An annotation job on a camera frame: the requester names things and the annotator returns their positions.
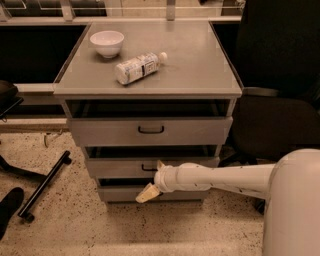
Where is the grey drawer cabinet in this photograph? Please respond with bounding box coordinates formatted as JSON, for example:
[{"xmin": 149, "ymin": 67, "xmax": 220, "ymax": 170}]
[{"xmin": 54, "ymin": 20, "xmax": 241, "ymax": 191}]

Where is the black shoe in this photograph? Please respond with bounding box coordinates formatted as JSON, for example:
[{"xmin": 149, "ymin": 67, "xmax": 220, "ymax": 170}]
[{"xmin": 0, "ymin": 187, "xmax": 24, "ymax": 240}]

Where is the black chair seat left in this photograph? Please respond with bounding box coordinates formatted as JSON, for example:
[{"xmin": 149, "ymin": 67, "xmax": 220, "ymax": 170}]
[{"xmin": 0, "ymin": 80, "xmax": 23, "ymax": 119}]

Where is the white plastic bottle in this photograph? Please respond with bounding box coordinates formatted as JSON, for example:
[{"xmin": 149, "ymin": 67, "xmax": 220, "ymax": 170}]
[{"xmin": 115, "ymin": 52, "xmax": 168, "ymax": 85}]

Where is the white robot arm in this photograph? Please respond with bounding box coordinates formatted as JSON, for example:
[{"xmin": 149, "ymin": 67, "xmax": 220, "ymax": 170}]
[{"xmin": 136, "ymin": 149, "xmax": 320, "ymax": 256}]

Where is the white ceramic bowl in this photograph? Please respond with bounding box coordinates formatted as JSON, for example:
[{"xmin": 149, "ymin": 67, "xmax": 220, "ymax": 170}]
[{"xmin": 90, "ymin": 31, "xmax": 124, "ymax": 58}]

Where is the black office chair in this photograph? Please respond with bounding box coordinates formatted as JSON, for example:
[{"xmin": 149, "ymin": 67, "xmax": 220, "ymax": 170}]
[{"xmin": 217, "ymin": 0, "xmax": 320, "ymax": 215}]

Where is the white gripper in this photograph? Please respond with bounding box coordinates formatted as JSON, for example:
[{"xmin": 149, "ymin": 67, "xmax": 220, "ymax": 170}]
[{"xmin": 136, "ymin": 160, "xmax": 200, "ymax": 203}]

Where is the black chair base left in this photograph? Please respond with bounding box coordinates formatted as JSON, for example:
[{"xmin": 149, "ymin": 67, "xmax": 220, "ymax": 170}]
[{"xmin": 0, "ymin": 150, "xmax": 73, "ymax": 224}]

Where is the grey drawer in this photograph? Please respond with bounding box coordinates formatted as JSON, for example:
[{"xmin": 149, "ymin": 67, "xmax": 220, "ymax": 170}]
[
  {"xmin": 84, "ymin": 156, "xmax": 221, "ymax": 179},
  {"xmin": 98, "ymin": 186, "xmax": 209, "ymax": 203},
  {"xmin": 67, "ymin": 117, "xmax": 232, "ymax": 146}
]

